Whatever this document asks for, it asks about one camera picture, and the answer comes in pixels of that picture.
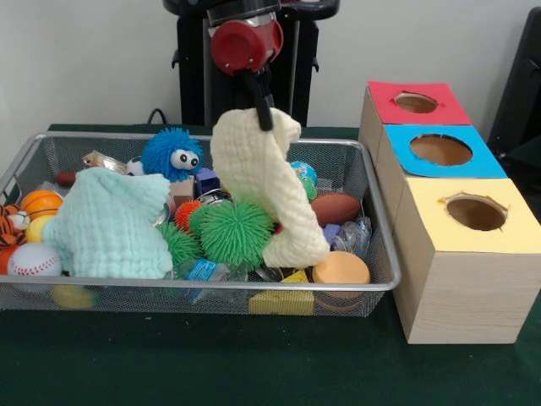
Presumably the brown toy football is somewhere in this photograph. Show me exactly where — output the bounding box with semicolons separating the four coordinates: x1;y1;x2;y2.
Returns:
310;192;363;228

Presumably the green cloth covered side table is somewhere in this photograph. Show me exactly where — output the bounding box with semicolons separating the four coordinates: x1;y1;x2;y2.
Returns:
500;139;541;170

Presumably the cream knitted cloth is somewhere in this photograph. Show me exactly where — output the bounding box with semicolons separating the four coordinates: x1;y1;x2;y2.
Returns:
210;107;331;270

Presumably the dark green tablecloth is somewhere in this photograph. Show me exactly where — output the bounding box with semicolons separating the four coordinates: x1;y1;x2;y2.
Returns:
0;123;541;406

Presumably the tiger plush toy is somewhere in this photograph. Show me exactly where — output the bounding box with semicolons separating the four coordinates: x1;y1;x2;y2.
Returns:
0;204;31;250

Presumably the orange round sponge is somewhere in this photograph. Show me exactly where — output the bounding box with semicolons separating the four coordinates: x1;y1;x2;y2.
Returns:
311;250;372;285

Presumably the orange toy basketball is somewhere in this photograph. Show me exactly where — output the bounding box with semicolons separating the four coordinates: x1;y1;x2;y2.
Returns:
19;189;64;221

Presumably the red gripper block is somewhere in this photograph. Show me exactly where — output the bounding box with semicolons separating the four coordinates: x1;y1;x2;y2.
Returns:
210;17;285;131

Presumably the mint knitted cloth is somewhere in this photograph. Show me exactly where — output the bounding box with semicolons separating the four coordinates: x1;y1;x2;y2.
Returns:
41;167;174;280

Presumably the green spiky rubber ball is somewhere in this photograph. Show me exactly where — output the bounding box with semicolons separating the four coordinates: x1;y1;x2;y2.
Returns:
198;200;276;272

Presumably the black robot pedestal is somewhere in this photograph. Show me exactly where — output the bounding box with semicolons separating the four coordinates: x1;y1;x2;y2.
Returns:
162;0;342;128

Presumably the blue fuzzy ball with eyes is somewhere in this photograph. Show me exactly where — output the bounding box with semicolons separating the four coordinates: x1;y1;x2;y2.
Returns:
140;128;205;183

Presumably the black cable loop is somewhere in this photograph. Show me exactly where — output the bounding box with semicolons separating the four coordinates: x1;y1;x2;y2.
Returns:
147;107;177;126

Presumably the small globe ball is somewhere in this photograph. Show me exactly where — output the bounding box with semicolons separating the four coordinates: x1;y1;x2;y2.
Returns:
290;160;319;189

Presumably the white baseball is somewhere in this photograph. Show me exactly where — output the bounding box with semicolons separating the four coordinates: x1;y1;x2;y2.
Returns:
7;242;63;278

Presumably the wooden box with three holes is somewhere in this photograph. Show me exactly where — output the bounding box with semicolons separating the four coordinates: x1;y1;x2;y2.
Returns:
358;81;541;345

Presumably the shallow wire mesh bin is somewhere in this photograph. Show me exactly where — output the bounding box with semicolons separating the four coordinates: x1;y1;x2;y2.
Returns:
0;130;402;317

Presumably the black flat panel stand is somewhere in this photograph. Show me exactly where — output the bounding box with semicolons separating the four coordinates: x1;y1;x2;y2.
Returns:
488;6;541;149

